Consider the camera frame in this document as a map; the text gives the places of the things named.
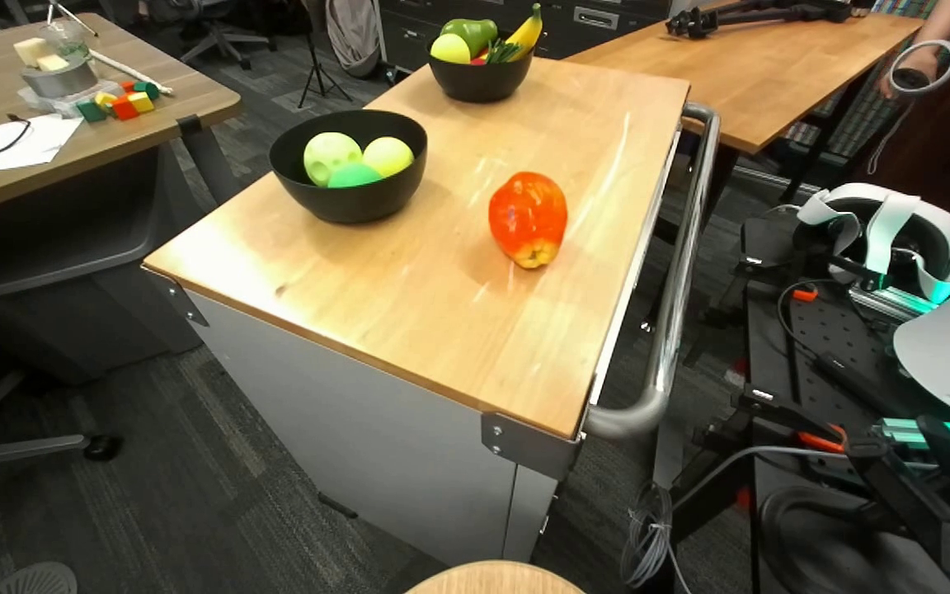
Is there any bare operator hand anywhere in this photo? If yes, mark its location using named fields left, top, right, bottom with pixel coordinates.
left=879, top=42, right=947, bottom=106

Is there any white ring VR controller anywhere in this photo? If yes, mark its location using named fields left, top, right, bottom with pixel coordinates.
left=884, top=37, right=950, bottom=98

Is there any red apple toy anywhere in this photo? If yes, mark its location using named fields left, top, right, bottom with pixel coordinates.
left=485, top=168, right=572, bottom=273

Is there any yellow round fruit toy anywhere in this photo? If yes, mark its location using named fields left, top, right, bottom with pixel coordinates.
left=360, top=131, right=418, bottom=181

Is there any pale green fruit toy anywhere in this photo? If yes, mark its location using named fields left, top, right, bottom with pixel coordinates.
left=300, top=128, right=365, bottom=188

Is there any green striped cloth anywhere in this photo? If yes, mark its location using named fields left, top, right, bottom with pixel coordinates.
left=826, top=0, right=916, bottom=168

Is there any wooden desk with black legs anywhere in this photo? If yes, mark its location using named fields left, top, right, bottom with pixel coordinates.
left=567, top=7, right=932, bottom=159

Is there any white VR headset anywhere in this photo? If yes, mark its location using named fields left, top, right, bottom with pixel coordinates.
left=795, top=178, right=950, bottom=323

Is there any black orange clamp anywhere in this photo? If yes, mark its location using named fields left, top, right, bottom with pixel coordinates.
left=775, top=277, right=833, bottom=334
left=704, top=389, right=866, bottom=464

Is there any yellow banana toy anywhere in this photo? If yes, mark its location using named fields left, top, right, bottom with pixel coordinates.
left=501, top=0, right=547, bottom=61

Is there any small black bowl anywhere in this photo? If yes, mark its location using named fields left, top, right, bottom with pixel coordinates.
left=426, top=48, right=537, bottom=106

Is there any green pear toy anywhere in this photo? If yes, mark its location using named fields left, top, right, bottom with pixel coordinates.
left=439, top=18, right=501, bottom=61

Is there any yellow lemon toy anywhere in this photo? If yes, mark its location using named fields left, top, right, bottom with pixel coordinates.
left=430, top=29, right=476, bottom=71

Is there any white cart with wooden top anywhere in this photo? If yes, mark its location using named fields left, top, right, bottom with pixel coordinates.
left=141, top=52, right=721, bottom=573

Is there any large black bowl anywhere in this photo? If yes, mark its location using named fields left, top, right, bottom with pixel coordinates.
left=266, top=106, right=432, bottom=227

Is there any black tripod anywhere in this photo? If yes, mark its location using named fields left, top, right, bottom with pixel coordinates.
left=295, top=0, right=358, bottom=113

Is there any round wooden stool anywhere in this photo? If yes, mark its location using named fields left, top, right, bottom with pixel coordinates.
left=406, top=557, right=587, bottom=594

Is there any dark office chair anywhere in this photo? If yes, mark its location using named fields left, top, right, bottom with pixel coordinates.
left=141, top=0, right=282, bottom=71

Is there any wooden desk with grey panel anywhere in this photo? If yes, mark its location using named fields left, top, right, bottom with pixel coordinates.
left=0, top=9, right=243, bottom=389

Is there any white stick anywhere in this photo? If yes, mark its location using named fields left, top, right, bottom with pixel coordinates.
left=43, top=0, right=174, bottom=98

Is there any clear plastic container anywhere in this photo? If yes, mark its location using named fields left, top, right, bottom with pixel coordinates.
left=10, top=18, right=100, bottom=98

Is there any white paper sheet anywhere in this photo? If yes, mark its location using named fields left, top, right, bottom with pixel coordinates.
left=0, top=113, right=86, bottom=181

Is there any grey office chair base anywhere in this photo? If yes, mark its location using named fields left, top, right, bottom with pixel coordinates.
left=0, top=342, right=126, bottom=476

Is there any grey round cap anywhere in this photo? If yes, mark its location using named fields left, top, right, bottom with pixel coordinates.
left=0, top=560, right=83, bottom=594

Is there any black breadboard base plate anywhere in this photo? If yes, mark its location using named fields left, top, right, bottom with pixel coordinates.
left=741, top=208, right=950, bottom=594

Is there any chrome cart handle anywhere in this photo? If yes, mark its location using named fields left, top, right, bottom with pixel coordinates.
left=583, top=103, right=723, bottom=446

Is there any black coiled cable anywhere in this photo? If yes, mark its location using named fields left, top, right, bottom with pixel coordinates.
left=767, top=488, right=950, bottom=594

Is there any grey cable bundle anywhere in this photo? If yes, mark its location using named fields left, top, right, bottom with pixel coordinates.
left=619, top=441, right=866, bottom=594

